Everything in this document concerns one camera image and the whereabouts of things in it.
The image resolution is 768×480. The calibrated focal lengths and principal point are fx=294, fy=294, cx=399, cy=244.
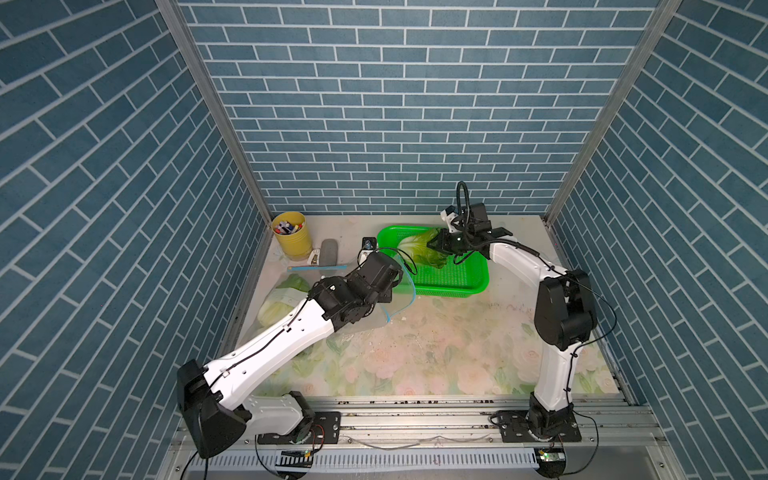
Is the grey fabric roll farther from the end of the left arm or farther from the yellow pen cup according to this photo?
the end of the left arm

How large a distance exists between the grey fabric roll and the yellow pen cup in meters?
0.05

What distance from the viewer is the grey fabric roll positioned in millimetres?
1050

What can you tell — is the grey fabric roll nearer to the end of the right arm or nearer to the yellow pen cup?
the yellow pen cup

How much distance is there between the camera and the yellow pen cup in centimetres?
101
